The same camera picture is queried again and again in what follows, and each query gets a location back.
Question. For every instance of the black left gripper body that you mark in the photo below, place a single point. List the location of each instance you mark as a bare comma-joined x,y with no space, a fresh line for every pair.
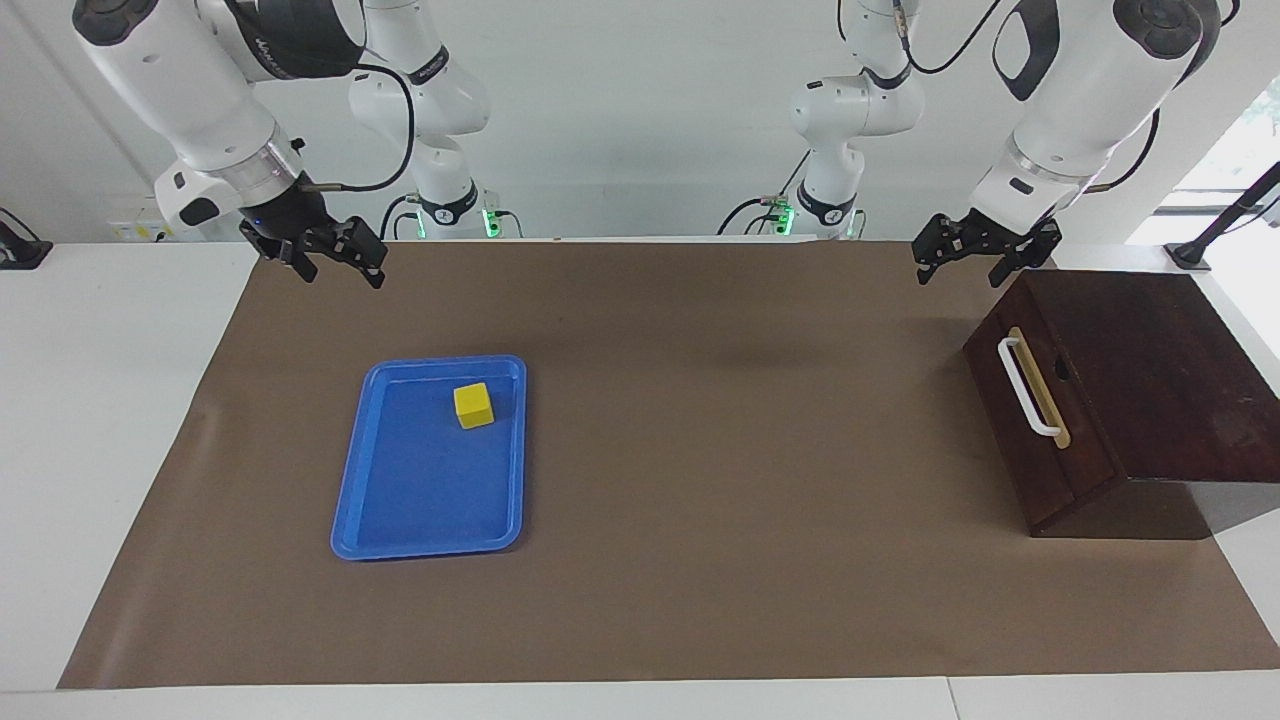
1000,230

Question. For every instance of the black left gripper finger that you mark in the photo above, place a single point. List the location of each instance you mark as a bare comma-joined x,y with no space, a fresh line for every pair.
1030,252
940,240

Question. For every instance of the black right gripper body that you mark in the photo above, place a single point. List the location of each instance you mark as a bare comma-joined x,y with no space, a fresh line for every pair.
290,220

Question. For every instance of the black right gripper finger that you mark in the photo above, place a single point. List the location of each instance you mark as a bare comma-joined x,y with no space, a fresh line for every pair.
295,260
365,252

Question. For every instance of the dark wooden drawer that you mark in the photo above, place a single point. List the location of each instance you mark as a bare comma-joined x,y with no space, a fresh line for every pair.
1015,310

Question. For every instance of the yellow cube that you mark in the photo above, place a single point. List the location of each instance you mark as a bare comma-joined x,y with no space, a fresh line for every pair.
474,406

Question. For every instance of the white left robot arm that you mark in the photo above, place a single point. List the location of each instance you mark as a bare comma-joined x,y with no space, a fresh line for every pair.
1090,90

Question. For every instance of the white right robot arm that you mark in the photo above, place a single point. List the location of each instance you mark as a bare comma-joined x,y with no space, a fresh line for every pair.
180,80

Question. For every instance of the dark wooden cabinet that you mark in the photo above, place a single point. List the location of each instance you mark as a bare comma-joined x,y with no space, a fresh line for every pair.
1180,380

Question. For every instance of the blue plastic tray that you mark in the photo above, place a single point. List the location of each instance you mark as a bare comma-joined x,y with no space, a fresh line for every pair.
420,490

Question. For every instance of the brown table mat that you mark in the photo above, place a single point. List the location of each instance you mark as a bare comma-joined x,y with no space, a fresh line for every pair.
700,500

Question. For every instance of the yellow marked wall socket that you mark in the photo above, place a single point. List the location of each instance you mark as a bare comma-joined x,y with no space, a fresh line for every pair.
135,232

